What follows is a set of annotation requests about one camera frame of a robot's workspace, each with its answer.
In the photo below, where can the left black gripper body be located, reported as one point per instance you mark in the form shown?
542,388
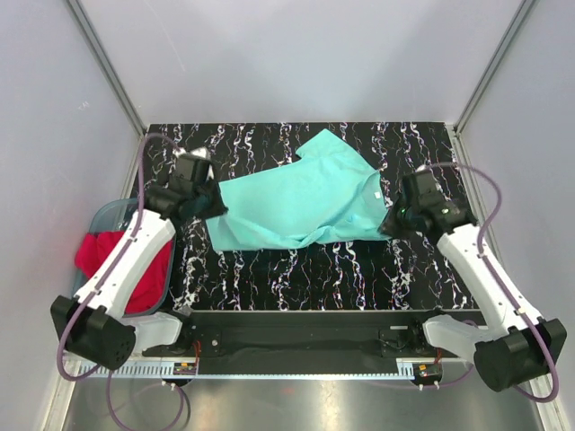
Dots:
210,202

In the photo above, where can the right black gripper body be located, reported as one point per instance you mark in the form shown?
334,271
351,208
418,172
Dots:
399,219

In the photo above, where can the teal t shirt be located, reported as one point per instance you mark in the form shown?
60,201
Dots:
330,194

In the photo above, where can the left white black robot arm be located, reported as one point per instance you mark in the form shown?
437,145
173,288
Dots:
93,324

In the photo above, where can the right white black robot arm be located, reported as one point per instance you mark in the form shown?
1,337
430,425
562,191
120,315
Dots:
502,306

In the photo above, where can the translucent blue plastic basket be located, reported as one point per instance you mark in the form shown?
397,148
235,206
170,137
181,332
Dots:
105,231

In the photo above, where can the red t shirt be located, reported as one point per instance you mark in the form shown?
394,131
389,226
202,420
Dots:
114,282

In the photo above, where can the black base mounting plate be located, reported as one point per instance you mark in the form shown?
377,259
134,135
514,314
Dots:
394,333

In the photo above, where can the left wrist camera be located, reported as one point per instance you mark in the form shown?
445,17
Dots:
191,169

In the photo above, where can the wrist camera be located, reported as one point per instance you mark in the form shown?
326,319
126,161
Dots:
422,185
191,169

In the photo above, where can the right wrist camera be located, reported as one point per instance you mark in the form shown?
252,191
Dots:
422,185

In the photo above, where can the aluminium frame rail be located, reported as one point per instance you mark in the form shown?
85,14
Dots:
458,339

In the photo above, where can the white slotted cable duct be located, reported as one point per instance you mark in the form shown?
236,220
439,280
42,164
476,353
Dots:
175,370

